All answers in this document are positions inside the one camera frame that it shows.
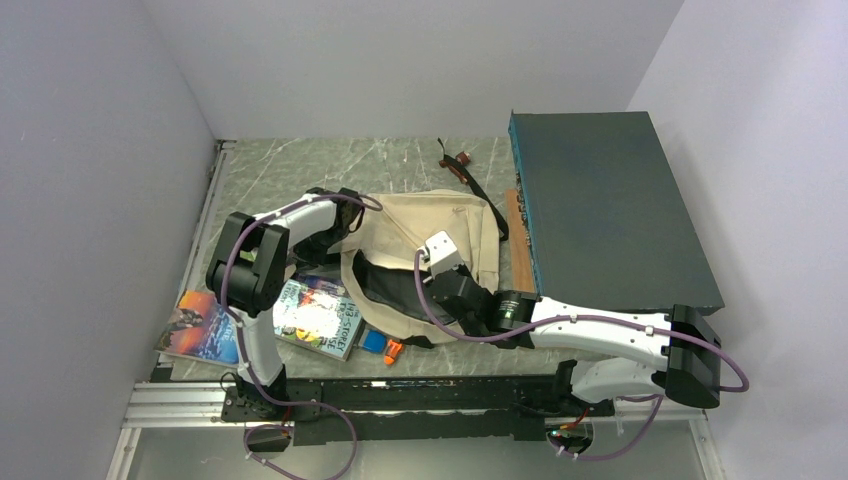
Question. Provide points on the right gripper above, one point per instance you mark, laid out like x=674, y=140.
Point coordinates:
x=462, y=269

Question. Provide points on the beige canvas backpack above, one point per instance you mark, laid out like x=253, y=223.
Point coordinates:
x=380, y=260

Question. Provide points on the purple green paperback book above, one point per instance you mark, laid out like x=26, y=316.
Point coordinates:
x=248, y=255

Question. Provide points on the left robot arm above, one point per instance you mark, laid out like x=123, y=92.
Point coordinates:
x=247, y=269

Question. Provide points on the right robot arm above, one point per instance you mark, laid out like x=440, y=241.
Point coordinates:
x=676, y=354

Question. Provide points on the wooden board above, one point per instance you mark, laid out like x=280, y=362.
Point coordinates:
x=520, y=258

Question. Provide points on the orange pencil sharpener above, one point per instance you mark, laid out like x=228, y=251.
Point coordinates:
x=392, y=351

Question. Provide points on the blue eraser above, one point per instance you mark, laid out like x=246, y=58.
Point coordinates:
x=373, y=341

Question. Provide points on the treehouse paperback book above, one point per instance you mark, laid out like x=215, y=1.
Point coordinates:
x=317, y=313

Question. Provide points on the blue Jane Eyre book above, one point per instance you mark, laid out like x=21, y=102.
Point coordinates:
x=200, y=329

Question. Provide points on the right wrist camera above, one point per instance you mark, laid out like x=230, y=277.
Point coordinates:
x=442, y=253

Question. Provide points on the dark network switch box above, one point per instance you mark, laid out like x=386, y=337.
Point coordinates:
x=606, y=222

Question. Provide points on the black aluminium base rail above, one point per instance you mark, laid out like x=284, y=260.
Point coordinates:
x=521, y=408

